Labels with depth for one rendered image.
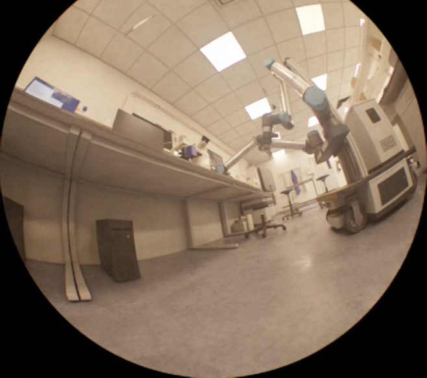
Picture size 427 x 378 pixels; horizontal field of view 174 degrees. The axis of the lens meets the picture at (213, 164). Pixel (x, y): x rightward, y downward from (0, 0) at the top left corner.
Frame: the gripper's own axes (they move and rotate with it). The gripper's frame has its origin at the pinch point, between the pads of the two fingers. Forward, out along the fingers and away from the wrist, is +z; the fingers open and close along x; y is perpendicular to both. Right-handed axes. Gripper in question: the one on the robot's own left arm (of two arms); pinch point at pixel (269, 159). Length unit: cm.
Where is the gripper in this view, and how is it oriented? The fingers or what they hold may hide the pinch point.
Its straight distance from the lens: 107.6
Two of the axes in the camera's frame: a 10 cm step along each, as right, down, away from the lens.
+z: -1.0, 9.9, -0.6
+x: -6.0, -1.1, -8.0
